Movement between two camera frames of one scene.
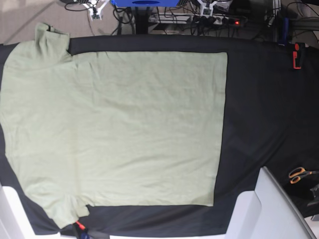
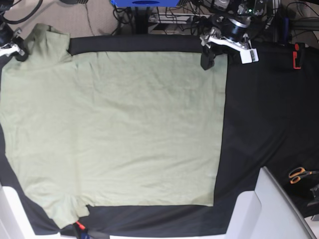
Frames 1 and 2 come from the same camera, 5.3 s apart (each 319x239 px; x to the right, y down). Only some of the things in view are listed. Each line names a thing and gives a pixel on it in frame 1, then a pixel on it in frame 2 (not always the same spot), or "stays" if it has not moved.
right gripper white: x=206 y=11 → x=247 y=55
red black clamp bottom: x=82 y=231 stays
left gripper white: x=95 y=13 → x=6 y=50
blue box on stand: x=145 y=3 stays
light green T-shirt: x=110 y=128 stays
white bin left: x=14 y=222 stays
